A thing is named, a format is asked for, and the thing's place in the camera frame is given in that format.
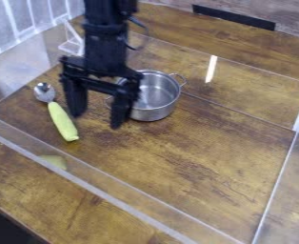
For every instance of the clear acrylic triangle bracket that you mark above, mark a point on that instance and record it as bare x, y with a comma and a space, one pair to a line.
74, 46

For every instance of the small steel pot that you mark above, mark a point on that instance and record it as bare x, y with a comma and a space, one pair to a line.
161, 92

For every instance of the clear acrylic enclosure wall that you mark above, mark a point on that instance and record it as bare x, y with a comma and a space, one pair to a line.
211, 174

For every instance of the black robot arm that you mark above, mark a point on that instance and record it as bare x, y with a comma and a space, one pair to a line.
107, 12

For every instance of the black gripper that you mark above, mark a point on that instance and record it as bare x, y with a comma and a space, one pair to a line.
101, 71

